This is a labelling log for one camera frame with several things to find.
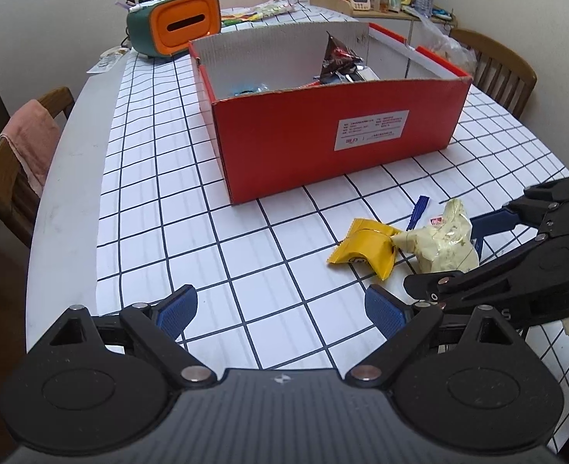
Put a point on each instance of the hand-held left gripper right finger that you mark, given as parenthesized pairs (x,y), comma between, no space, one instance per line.
(383,310)

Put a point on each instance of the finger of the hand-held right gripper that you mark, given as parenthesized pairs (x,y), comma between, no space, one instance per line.
(458,283)
(492,222)

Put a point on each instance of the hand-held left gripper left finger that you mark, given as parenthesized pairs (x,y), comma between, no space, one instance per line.
(178,310)

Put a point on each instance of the pale yellow snack packet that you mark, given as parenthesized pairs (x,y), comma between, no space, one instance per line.
(439,246)

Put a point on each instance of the red cardboard box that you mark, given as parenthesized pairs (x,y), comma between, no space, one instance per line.
(284,145)

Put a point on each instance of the dark brown triangular snack packet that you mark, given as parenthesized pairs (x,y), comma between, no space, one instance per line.
(335,55)

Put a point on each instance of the small blue stick packet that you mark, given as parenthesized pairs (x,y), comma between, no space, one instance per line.
(419,210)

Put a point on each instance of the white grid tablecloth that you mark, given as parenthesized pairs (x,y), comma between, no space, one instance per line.
(168,179)

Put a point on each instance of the wooden chair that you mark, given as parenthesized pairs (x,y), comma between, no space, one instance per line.
(4,188)
(502,72)

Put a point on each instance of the clear plastic bag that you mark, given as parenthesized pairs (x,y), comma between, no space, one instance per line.
(446,48)

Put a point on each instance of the pink cloth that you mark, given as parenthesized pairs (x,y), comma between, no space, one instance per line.
(33,140)

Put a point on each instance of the white kitchen timer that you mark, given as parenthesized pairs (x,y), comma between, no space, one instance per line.
(360,3)

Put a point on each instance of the white paper wrapper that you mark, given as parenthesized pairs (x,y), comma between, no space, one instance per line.
(109,59)

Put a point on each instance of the orange and green tissue box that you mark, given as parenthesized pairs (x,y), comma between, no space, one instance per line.
(178,24)

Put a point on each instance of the pile of colourful paper packets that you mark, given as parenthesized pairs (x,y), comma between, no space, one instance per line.
(260,9)

